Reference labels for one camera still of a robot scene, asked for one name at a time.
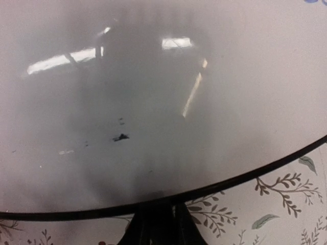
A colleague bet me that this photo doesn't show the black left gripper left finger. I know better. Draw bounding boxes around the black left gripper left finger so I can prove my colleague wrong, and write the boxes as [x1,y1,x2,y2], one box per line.
[118,211,151,245]

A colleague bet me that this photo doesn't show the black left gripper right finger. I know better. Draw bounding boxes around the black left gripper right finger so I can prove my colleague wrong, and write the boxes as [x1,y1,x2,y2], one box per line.
[153,203,206,244]

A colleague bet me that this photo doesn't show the white whiteboard black frame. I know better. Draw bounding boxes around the white whiteboard black frame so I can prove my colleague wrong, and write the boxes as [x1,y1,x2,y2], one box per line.
[1,1,326,221]

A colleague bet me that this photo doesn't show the floral patterned table mat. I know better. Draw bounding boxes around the floral patterned table mat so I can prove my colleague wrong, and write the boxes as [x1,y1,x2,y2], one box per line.
[1,145,326,244]

